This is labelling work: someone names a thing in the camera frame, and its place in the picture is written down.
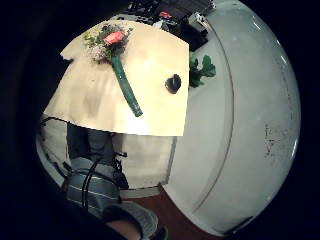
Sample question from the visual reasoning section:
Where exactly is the black round table grommet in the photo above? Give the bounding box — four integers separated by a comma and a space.
164, 73, 183, 95

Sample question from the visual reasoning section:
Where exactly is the flower bouquet with green stem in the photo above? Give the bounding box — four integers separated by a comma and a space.
82, 22, 144, 118

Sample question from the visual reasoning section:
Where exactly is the green leafy plant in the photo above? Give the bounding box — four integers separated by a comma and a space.
188, 53, 217, 89

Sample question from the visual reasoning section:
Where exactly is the black equipment pile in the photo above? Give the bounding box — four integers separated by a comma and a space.
126, 0, 216, 52

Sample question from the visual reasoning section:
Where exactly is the red and blue object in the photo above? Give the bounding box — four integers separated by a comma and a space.
158, 10, 174, 20

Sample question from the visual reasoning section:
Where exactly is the white small box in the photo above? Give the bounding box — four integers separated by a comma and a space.
187, 12, 207, 27

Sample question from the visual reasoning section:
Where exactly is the black cable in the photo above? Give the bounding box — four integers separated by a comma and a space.
80, 156, 122, 209

